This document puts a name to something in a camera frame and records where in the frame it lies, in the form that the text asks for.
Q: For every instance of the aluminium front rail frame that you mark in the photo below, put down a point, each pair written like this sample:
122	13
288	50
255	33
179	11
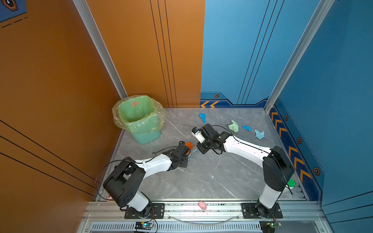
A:
221	216

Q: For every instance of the green circuit board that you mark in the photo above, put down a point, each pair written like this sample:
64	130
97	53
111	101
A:
269	227
144	227

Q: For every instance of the pink toy on rail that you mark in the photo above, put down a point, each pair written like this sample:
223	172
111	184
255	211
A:
202	205

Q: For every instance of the white bottle green cap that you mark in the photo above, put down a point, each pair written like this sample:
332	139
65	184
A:
291	183

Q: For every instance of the right green circuit board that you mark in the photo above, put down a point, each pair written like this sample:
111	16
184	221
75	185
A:
269	227

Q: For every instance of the small light green paper scrap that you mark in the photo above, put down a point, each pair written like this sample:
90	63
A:
234	127

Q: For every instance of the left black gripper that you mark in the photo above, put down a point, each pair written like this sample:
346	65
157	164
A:
185	165

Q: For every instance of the blue paper scrap far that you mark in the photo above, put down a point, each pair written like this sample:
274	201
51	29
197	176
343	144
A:
203	117

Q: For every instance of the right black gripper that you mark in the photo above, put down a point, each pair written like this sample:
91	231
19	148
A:
199	146

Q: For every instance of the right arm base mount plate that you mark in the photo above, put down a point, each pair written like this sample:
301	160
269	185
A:
257	210

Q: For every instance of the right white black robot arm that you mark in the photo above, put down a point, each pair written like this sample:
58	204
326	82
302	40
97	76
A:
277	168

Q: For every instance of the small blue paper scrap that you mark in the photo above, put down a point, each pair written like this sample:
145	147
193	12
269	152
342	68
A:
247	128

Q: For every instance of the clear yellow bin liner bag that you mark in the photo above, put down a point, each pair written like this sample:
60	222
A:
138	113

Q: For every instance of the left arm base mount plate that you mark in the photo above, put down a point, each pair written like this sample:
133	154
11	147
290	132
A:
152	210

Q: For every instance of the grey-blue plastic dustpan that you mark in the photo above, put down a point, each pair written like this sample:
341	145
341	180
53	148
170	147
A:
189	155

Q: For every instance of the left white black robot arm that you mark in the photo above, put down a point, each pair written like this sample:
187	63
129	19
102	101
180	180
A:
124	181

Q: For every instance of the left green circuit board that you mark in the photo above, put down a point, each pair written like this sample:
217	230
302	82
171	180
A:
144	227

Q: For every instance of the green plastic trash bin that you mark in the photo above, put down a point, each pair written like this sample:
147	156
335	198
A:
140	122

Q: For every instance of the light blue paper scrap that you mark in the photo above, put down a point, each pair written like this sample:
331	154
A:
259	134

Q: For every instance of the large crumpled orange paper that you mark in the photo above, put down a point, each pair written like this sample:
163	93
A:
189	145

